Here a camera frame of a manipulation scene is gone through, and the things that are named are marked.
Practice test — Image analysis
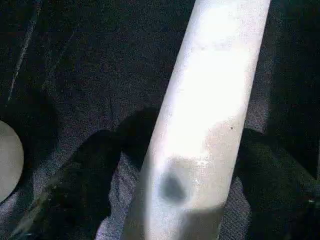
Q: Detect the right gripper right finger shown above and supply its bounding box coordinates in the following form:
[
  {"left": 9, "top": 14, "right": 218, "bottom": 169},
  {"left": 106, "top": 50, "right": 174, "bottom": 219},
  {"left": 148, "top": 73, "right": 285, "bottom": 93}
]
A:
[{"left": 235, "top": 130, "right": 320, "bottom": 240}]

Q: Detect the white plastic table leg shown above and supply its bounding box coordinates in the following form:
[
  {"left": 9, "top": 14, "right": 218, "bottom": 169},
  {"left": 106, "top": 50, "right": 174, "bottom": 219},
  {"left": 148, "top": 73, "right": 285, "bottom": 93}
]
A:
[
  {"left": 119, "top": 0, "right": 273, "bottom": 240},
  {"left": 0, "top": 120, "right": 25, "bottom": 204}
]

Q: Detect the black plastic mat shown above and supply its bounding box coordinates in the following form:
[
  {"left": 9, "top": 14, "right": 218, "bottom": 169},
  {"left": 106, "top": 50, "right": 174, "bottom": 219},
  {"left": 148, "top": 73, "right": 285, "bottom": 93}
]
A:
[{"left": 0, "top": 0, "right": 320, "bottom": 240}]

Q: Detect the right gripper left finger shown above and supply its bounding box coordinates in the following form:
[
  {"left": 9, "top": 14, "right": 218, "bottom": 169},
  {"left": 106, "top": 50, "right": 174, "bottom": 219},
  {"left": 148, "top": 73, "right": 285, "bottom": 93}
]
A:
[{"left": 10, "top": 131, "right": 123, "bottom": 240}]

